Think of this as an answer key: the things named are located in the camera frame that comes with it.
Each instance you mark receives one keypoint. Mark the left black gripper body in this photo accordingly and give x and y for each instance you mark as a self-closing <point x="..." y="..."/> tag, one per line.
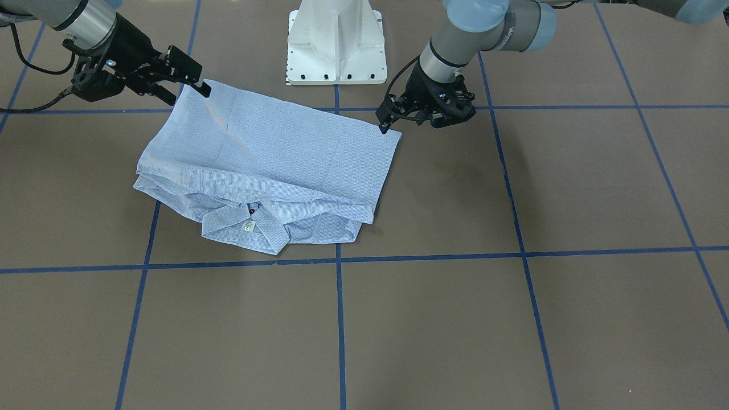
<point x="420" y="86"/>

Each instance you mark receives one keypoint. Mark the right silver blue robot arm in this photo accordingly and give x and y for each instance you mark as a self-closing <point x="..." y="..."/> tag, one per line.
<point x="87" y="23"/>

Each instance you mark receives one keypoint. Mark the light blue striped shirt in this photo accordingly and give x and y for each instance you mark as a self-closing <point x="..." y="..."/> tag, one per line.
<point x="261" y="173"/>

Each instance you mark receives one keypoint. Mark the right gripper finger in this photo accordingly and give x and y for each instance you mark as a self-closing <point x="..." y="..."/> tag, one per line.
<point x="163" y="94"/>
<point x="179" y="67"/>

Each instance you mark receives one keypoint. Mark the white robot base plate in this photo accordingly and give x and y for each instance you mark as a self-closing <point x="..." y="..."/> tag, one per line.
<point x="335" y="43"/>

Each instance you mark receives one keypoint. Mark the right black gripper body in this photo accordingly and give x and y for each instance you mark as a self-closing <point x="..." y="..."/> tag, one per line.
<point x="126" y="52"/>

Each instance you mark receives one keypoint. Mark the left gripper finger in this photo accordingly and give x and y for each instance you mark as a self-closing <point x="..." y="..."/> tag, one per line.
<point x="390" y="111"/>

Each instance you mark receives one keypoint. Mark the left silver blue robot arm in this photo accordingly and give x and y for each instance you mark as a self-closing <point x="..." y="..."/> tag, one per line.
<point x="470" y="27"/>

